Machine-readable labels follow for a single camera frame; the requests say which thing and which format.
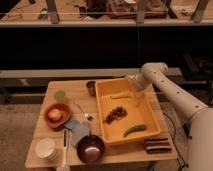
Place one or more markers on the yellow round fruit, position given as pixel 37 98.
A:
pixel 54 114

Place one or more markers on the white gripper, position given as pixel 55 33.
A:
pixel 136 96

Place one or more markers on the metal spoon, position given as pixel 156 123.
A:
pixel 86 115

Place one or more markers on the dark grapes bunch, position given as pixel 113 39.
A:
pixel 116 114

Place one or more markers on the purple bowl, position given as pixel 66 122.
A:
pixel 90 149

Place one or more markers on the dark striped block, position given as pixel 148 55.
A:
pixel 158 145

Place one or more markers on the yellow banana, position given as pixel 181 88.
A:
pixel 119 96

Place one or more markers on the blue grey cloth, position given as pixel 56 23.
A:
pixel 78 129

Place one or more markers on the green pepper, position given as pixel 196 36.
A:
pixel 135 128

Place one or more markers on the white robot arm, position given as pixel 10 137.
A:
pixel 200 115

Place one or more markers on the white handled brush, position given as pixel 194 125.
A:
pixel 64 166

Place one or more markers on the dark metal cup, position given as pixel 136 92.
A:
pixel 91 88

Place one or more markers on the yellow plastic bin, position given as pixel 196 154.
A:
pixel 143 114

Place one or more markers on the orange bowl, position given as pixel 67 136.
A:
pixel 66 115

